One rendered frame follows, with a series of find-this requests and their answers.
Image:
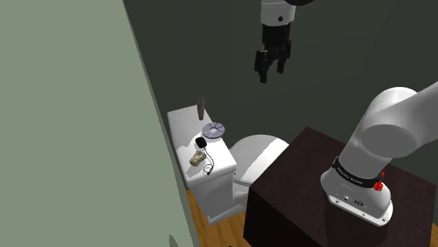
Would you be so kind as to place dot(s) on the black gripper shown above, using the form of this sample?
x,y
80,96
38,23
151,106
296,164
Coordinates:
x,y
275,36

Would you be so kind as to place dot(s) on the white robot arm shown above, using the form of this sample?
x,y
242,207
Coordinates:
x,y
373,143

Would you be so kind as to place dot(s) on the brown cylindrical cup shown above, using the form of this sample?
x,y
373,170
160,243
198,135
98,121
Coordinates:
x,y
201,108

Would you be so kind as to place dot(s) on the grey disc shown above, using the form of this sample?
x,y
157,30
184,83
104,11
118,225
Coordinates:
x,y
213,130

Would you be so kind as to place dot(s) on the beige rock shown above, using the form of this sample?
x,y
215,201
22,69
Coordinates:
x,y
197,159

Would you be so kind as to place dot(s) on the white toilet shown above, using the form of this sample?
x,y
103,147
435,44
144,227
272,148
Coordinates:
x,y
212,178

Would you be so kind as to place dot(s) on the dark robot stand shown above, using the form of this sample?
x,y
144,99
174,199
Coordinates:
x,y
291,191

